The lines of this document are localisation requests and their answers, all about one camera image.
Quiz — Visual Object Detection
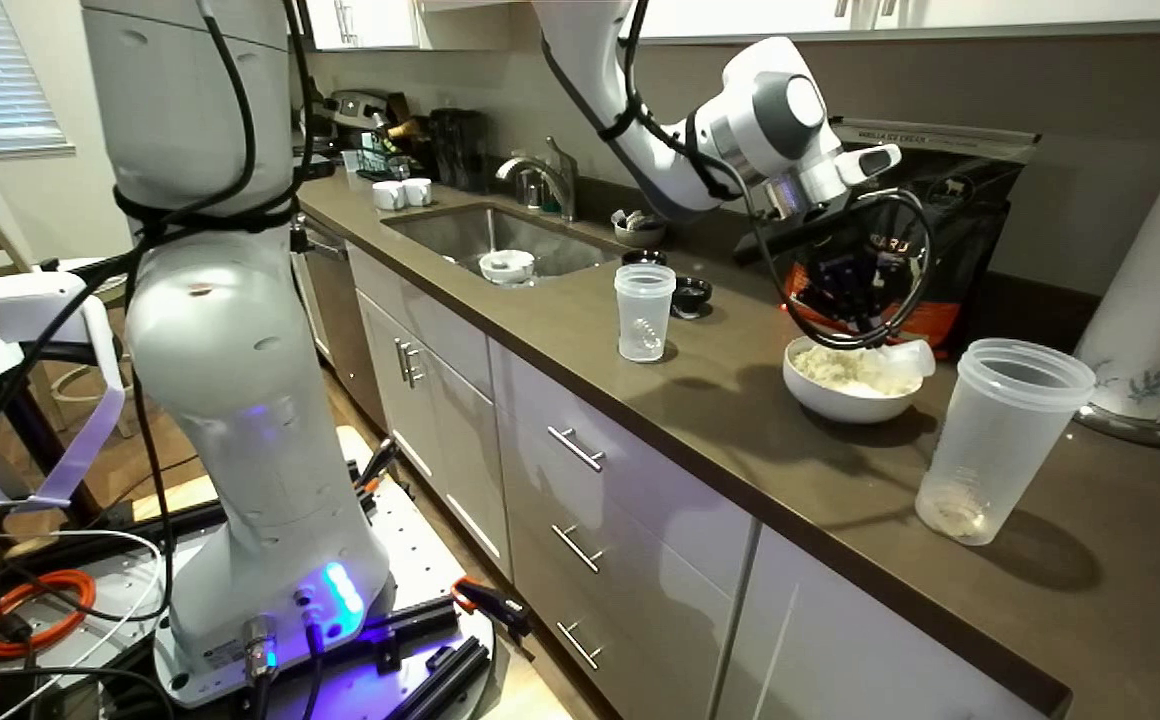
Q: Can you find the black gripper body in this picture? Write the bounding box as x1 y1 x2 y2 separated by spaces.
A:
781 191 933 349

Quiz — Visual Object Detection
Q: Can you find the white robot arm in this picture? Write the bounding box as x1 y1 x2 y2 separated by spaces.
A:
80 0 898 708

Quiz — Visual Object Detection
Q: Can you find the clear shaker cup right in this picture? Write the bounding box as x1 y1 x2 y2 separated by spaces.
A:
915 337 1094 547

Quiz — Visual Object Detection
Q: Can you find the clear shaker cup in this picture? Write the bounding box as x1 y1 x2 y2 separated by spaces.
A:
915 337 1094 547
610 263 676 363

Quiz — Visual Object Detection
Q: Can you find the clear shaker cup left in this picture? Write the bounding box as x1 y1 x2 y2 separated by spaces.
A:
610 263 676 363

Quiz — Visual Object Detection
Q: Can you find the white cup in sink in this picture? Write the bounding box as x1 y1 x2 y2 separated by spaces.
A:
478 247 537 286

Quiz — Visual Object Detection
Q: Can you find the white bowl with powder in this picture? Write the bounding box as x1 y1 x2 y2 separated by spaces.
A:
785 337 934 425

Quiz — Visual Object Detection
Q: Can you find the black whey protein bag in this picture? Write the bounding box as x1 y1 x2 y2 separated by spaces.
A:
781 117 1044 360

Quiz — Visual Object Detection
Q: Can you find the black shaker lid near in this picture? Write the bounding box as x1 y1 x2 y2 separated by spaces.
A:
671 271 712 318

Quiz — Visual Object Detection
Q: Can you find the black shaker lid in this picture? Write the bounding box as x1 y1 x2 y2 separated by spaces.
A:
671 271 712 318
620 247 666 263

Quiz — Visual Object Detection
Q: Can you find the black shaker lid far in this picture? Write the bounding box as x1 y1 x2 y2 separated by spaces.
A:
620 247 666 263

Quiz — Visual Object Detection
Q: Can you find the chrome sink faucet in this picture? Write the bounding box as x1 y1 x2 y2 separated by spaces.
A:
494 142 575 221

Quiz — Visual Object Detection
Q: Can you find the steel kitchen sink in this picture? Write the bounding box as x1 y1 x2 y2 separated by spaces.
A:
386 203 608 278

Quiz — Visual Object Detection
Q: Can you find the orange cable coil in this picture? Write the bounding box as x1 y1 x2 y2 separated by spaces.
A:
0 564 100 666

